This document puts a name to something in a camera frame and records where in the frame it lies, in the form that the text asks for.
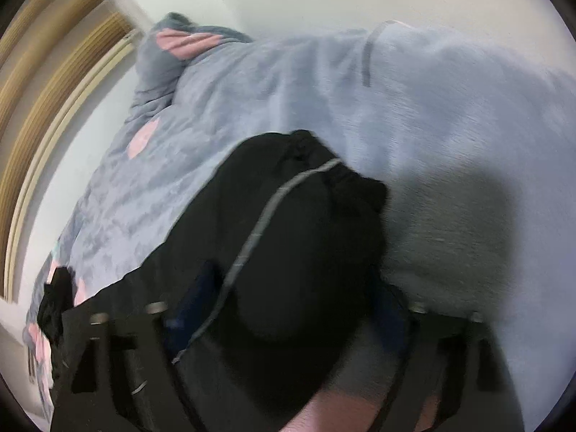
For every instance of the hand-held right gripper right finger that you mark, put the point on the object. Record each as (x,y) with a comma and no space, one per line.
(390,319)

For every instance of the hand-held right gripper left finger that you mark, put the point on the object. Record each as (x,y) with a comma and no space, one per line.
(192,299)

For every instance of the black pants with grey stripe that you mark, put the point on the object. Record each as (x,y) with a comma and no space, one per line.
(288,234)

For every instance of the blue-grey floral blanket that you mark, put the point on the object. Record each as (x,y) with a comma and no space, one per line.
(315,99)

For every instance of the wooden door frame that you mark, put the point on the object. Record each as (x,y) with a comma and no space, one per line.
(49,99)

